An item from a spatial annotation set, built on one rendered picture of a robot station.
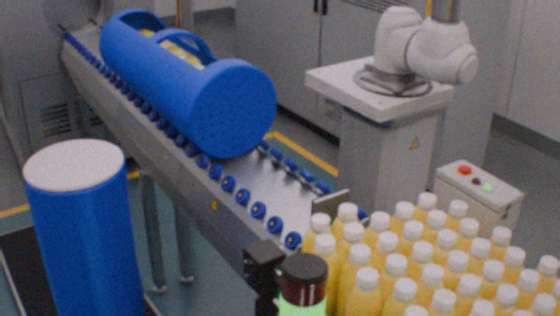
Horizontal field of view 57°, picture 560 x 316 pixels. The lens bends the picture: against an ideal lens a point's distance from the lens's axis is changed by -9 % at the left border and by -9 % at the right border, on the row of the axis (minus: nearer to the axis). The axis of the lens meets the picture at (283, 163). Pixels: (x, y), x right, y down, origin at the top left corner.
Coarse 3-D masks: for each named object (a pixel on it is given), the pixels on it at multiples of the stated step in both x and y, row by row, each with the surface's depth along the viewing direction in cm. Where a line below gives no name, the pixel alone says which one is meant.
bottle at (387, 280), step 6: (384, 270) 103; (384, 276) 102; (390, 276) 101; (396, 276) 100; (402, 276) 101; (408, 276) 103; (378, 282) 103; (384, 282) 101; (390, 282) 101; (384, 288) 101; (390, 288) 101; (384, 294) 101; (390, 294) 101; (384, 300) 102
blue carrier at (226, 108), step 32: (128, 32) 194; (160, 32) 184; (128, 64) 187; (160, 64) 169; (224, 64) 153; (160, 96) 166; (192, 96) 151; (224, 96) 154; (256, 96) 161; (192, 128) 153; (224, 128) 159; (256, 128) 165
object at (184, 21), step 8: (176, 0) 247; (184, 0) 244; (192, 0) 246; (184, 8) 246; (176, 16) 251; (184, 16) 248; (192, 16) 250; (184, 24) 249; (192, 24) 252; (192, 32) 253; (184, 40) 253; (192, 40) 255
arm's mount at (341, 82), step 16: (336, 64) 210; (352, 64) 211; (320, 80) 198; (336, 80) 197; (352, 80) 197; (336, 96) 193; (352, 96) 186; (368, 96) 185; (384, 96) 186; (400, 96) 186; (416, 96) 187; (432, 96) 190; (448, 96) 196; (368, 112) 181; (384, 112) 178; (400, 112) 183
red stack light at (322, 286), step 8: (280, 280) 75; (288, 280) 73; (280, 288) 75; (288, 288) 73; (296, 288) 72; (304, 288) 72; (312, 288) 72; (320, 288) 73; (288, 296) 74; (296, 296) 73; (304, 296) 73; (312, 296) 73; (320, 296) 74; (296, 304) 73; (304, 304) 73; (312, 304) 74
